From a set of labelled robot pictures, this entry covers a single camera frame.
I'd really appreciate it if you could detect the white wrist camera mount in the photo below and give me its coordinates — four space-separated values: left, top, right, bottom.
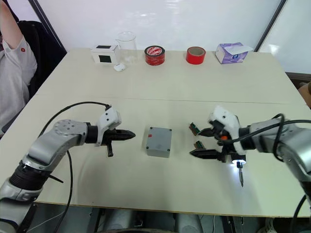
207 105 247 162
95 105 122 148

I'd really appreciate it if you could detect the person in white shirt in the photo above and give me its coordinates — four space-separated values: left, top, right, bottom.
0 0 38 136

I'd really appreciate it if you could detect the black cable tie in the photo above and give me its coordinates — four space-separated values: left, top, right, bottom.
45 173 65 184

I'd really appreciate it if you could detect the red and black tape roll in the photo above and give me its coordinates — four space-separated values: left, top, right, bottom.
143 45 166 67

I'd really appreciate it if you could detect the dark metal frame bar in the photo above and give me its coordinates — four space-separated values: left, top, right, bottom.
253 0 288 52
35 0 68 53

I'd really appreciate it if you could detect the purple tissue box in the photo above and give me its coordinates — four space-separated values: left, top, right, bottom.
214 42 255 65

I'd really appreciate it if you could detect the clear glass beaker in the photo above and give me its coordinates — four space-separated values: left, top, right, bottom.
116 31 138 67

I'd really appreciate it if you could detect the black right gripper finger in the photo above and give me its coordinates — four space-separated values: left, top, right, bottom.
189 148 220 161
198 127 215 139

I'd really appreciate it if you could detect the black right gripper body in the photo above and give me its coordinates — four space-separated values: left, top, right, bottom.
210 120 233 163

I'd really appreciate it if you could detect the plain red tape roll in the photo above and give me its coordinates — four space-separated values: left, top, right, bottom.
186 46 207 66

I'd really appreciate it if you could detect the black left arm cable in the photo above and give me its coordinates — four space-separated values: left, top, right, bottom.
40 101 113 233

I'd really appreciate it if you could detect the brown cardboard box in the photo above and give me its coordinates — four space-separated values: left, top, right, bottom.
297 82 311 110

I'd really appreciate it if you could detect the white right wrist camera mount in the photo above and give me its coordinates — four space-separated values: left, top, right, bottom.
207 105 247 162

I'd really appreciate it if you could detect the grey plastic box with lid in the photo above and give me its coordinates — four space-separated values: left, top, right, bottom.
145 126 173 159

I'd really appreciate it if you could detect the black chair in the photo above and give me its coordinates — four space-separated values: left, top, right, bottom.
17 20 68 100

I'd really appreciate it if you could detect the white box with black squares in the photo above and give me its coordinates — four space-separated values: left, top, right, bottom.
90 44 121 65

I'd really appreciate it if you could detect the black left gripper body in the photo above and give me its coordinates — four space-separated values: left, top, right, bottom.
101 129 120 158

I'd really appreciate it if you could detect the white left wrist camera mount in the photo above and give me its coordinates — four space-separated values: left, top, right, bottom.
95 105 122 148

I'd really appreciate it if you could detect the electric screwdriver with light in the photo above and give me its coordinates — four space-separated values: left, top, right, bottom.
218 132 248 188

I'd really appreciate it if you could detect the grey rounded shape under table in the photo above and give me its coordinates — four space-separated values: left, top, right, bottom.
174 213 204 233
106 209 137 233

